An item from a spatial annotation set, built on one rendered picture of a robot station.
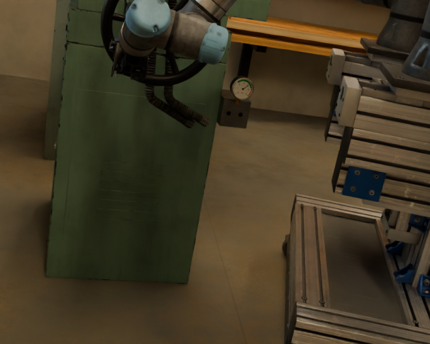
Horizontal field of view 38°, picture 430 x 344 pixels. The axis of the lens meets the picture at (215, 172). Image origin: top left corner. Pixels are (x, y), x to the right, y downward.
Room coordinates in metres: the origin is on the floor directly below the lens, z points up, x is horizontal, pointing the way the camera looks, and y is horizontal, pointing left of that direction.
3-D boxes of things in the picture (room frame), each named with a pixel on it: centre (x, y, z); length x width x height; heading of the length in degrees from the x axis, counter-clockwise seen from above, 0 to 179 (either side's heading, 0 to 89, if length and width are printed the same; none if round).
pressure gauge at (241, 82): (1.73, -0.03, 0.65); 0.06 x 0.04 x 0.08; 105
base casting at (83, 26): (1.98, 0.31, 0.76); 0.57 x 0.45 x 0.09; 15
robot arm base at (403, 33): (1.95, -0.49, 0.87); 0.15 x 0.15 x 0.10
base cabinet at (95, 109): (1.98, 0.31, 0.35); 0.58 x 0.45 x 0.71; 15
